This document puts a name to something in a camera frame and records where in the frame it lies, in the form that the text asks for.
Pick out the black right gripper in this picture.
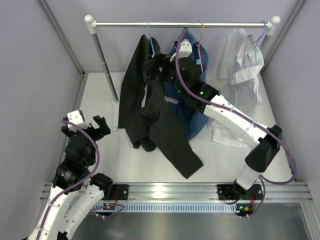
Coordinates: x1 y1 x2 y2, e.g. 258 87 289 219
143 53 187 98

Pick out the light blue wire hanger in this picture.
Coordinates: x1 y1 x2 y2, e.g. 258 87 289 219
146 20 156 62

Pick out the black pinstriped shirt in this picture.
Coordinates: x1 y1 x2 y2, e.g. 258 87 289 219
118 34 204 179

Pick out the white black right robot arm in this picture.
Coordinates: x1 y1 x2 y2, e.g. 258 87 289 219
146 53 283 200

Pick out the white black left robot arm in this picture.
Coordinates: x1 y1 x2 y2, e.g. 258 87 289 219
27 110 113 240

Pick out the blue checkered shirt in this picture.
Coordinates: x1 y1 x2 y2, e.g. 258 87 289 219
163 27 209 141

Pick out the white shirt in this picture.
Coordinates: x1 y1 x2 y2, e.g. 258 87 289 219
206 27 265 149

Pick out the silver clothes rack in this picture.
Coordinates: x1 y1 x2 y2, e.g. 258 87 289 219
84 14 281 132

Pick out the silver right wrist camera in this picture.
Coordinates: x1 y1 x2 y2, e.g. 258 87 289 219
178 38 193 59

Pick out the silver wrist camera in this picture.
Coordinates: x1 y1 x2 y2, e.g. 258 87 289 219
178 38 193 59
66 110 90 130

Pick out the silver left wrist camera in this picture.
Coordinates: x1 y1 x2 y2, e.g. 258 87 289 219
66 110 90 130

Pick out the pink wire hanger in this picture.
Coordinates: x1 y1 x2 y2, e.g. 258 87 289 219
197 19 205 74

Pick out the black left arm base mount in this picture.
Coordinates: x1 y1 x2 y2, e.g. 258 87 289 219
103 184 129 202

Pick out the slotted blue-grey cable duct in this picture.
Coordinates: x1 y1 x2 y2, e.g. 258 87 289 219
89 202 253 214

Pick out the blue wire hanger right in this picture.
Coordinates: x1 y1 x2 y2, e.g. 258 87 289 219
238 21 274 71

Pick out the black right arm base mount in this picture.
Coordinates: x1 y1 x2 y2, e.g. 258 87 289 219
217 183 263 202

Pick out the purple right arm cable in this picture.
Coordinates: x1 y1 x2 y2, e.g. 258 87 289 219
174 37 298 218

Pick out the aluminium rail base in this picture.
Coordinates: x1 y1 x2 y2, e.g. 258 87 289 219
116 182 313 203

